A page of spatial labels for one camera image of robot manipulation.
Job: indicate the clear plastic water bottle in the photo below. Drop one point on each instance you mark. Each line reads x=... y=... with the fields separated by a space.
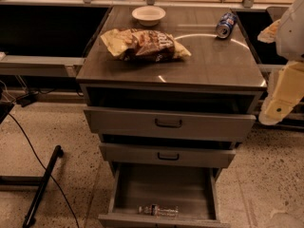
x=158 y=211

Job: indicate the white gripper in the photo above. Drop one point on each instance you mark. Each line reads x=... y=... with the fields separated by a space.
x=292 y=35

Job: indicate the brown yellow chip bag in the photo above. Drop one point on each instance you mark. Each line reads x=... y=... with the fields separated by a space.
x=143 y=44

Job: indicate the white bowl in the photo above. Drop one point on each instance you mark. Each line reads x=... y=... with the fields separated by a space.
x=148 y=16

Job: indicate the black stand leg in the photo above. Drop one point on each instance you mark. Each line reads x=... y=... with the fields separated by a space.
x=30 y=216

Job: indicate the grey drawer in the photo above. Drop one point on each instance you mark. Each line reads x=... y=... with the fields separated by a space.
x=169 y=124
x=161 y=155
x=191 y=189

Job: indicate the middle grey drawer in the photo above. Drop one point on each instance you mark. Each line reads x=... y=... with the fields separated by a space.
x=161 y=155

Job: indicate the blue soda can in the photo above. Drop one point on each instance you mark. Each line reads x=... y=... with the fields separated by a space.
x=226 y=25

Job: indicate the grey drawer cabinet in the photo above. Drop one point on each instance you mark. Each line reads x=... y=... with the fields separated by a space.
x=219 y=77

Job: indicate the bottom grey drawer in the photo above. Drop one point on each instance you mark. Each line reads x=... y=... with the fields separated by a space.
x=191 y=189

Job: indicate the black power adapter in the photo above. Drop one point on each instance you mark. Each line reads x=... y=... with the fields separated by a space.
x=27 y=99

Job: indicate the top grey drawer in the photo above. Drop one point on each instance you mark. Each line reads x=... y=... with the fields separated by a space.
x=169 y=124

